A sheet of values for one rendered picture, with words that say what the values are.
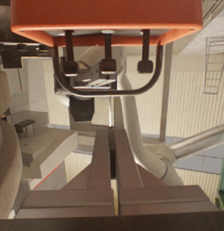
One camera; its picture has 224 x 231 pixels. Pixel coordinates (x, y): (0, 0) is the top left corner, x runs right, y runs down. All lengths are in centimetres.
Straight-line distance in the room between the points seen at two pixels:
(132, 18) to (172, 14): 4
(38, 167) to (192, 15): 290
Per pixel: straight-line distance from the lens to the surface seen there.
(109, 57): 24
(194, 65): 1359
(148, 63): 25
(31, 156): 308
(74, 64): 25
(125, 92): 30
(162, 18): 18
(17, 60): 143
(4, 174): 135
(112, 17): 18
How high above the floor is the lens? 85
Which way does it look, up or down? 16 degrees up
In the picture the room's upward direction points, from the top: 179 degrees clockwise
